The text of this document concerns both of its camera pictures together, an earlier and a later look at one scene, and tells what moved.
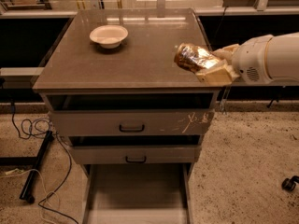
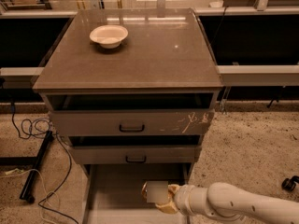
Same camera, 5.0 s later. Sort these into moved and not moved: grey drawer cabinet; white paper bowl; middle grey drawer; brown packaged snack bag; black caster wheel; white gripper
Moved: white gripper; brown packaged snack bag
Not moved: black caster wheel; middle grey drawer; grey drawer cabinet; white paper bowl
